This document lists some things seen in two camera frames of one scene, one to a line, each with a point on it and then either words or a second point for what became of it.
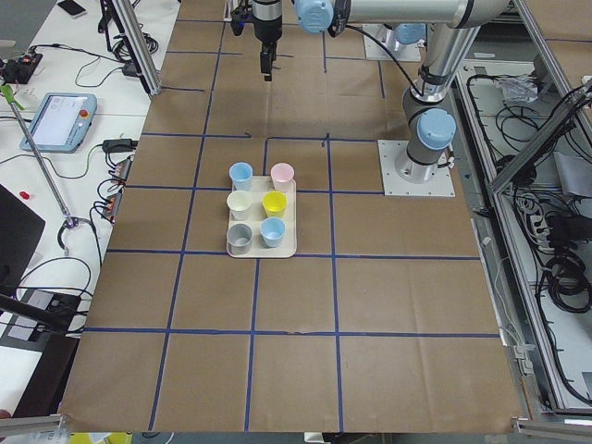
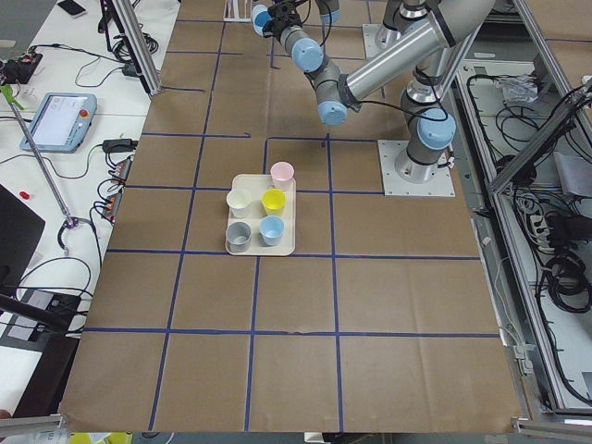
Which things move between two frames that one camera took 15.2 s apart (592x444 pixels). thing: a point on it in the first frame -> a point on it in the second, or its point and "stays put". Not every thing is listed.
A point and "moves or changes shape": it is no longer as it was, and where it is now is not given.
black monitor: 21,225 stays put
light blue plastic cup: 240,174 moves or changes shape
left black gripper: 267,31 -> 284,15
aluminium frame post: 139,46 stays put
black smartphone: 71,7 stays put
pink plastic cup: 282,174 stays put
